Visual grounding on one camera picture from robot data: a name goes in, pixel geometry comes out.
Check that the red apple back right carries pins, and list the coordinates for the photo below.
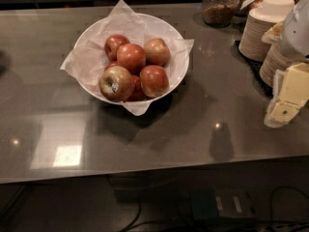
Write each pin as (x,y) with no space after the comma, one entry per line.
(157,52)

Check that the dark box under table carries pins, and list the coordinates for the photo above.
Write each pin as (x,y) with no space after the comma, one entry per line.
(221,204)

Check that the red apple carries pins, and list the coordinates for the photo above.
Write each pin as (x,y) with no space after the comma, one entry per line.
(138,94)
(154,81)
(132,57)
(112,45)
(157,52)

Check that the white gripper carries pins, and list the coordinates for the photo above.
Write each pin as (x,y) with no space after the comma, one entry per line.
(296,36)

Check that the red-green apple with sticker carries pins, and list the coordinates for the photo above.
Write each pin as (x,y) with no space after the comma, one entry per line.
(116,84)

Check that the white paper liner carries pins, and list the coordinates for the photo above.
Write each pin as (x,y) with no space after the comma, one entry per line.
(90,57)

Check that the red apple back left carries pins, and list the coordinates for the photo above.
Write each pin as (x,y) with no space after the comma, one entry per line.
(112,45)

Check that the paper bowl stack rear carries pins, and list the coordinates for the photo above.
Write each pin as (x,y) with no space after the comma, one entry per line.
(259,20)

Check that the red apple front right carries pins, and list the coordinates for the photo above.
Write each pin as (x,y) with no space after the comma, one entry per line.
(154,81)

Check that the red apple centre top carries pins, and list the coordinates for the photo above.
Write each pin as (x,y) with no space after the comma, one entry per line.
(132,57)

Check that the glass jar with cereal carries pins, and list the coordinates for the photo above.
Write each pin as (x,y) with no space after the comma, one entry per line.
(219,13)

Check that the black mat under bowls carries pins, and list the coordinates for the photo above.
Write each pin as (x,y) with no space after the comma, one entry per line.
(254,67)

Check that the red apple bottom middle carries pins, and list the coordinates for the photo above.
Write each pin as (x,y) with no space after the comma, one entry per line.
(138,94)

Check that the paper bowl stack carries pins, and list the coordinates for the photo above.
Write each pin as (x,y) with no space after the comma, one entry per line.
(273,62)
(259,20)

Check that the paper bowl stack front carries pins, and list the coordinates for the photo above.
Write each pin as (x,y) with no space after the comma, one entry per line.
(273,62)

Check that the white bowl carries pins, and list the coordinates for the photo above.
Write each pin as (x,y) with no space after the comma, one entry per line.
(167,26)

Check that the red apple hidden left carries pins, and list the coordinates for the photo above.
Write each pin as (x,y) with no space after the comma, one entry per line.
(111,64)

